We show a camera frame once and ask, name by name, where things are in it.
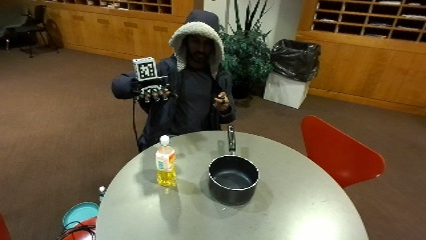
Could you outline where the wooden pigeonhole shelf unit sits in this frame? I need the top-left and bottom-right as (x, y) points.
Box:
(295, 0), (426, 117)

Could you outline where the black saucepan with handle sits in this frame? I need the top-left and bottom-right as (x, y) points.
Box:
(208, 125), (262, 207)

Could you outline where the small white-capped bottle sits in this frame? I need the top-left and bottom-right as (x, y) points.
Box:
(98, 185), (108, 205)

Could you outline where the red chair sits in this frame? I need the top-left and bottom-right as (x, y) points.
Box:
(300, 115), (388, 190)

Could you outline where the the person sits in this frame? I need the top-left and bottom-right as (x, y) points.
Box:
(111, 9), (238, 153)

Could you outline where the white bin with black bag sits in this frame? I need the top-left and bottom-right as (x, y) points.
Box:
(263, 38), (323, 110)

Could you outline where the red round container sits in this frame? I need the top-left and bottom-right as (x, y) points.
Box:
(59, 216), (99, 240)

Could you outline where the black glove cable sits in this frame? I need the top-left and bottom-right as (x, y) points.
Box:
(131, 98), (143, 144)

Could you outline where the teal round lid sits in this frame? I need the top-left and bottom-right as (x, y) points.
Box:
(62, 201), (100, 230)

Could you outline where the black chair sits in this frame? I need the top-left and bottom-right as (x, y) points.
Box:
(13, 4), (62, 59)

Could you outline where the yellow dish soap bottle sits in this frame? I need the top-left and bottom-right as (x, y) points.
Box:
(155, 134), (179, 188)

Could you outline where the wooden cabinet with drawers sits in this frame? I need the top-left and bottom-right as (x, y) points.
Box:
(42, 0), (196, 62)

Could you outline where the white marker cube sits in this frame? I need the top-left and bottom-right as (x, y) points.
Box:
(132, 56), (159, 82)

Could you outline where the red chair edge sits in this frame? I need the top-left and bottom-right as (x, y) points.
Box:
(0, 213), (14, 240)

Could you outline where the green potted plant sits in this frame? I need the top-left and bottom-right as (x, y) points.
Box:
(219, 0), (275, 100)

